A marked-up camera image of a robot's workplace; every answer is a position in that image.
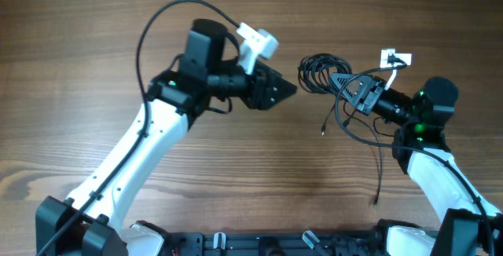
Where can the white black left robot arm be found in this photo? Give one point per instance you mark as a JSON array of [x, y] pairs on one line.
[[215, 64]]

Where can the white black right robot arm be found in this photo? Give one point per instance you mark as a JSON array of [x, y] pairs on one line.
[[469, 221]]

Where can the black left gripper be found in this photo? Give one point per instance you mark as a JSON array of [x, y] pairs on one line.
[[261, 100]]

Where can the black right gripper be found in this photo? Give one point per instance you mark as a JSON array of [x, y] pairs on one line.
[[368, 82]]

